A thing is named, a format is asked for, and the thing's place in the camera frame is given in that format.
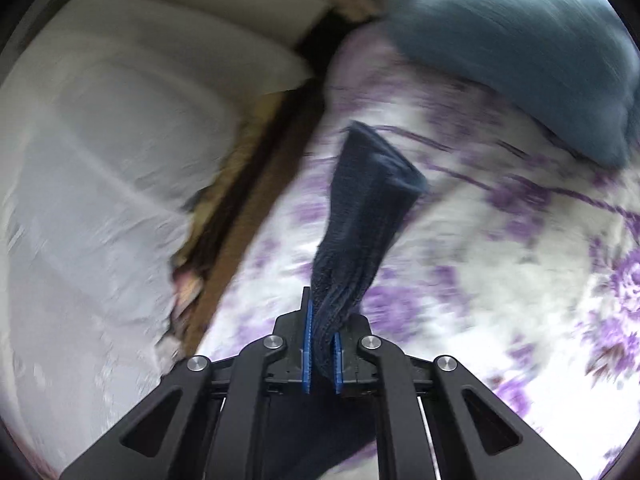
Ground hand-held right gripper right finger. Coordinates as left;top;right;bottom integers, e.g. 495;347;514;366
333;313;584;480

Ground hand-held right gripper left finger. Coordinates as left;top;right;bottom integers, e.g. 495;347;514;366
60;287;314;480

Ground navy blue knit garment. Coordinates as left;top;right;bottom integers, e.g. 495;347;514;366
262;121;429;480

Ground purple floral bedsheet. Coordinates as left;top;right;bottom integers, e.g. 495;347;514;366
190;25;640;480

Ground white sheet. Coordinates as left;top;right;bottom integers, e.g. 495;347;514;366
0;0;315;476

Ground brown wooden bed frame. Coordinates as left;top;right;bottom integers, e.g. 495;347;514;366
160;0;397;376

